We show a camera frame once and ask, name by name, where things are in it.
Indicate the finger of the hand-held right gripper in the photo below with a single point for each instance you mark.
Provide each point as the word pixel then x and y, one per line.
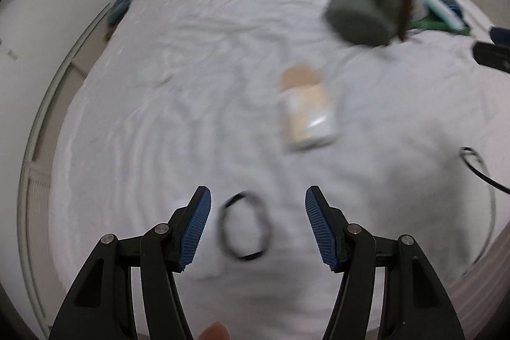
pixel 501 35
pixel 492 55

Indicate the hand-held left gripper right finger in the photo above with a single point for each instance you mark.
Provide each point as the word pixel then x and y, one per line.
pixel 320 228

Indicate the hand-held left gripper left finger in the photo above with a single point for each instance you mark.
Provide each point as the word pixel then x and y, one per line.
pixel 195 232

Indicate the clear plastic pouch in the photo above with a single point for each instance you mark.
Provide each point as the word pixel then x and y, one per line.
pixel 440 11

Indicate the green tray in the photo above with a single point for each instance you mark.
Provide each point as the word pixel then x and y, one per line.
pixel 430 24

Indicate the cotton pad packet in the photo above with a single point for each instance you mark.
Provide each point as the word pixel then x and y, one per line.
pixel 308 121

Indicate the round beige powder puff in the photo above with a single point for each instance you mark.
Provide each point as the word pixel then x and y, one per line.
pixel 299 77

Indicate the person's left hand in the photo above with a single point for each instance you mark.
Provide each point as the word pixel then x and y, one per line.
pixel 215 331

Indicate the white louvered panel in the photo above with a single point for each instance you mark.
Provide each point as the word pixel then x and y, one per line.
pixel 40 204

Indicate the blue knitted cloth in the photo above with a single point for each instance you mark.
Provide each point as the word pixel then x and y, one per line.
pixel 119 9

